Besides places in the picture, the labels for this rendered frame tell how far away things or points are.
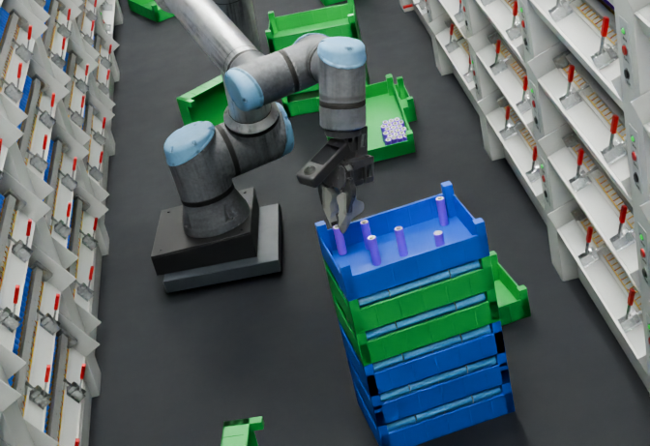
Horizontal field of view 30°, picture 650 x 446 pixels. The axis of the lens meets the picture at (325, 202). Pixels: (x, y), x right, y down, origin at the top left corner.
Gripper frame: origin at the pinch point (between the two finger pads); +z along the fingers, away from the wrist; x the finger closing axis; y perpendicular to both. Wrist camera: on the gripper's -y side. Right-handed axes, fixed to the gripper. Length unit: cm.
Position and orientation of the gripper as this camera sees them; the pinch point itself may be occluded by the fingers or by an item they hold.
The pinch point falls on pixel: (336, 226)
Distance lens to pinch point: 238.8
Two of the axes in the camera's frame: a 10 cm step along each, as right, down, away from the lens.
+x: -7.0, -2.1, 6.8
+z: 0.2, 9.5, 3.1
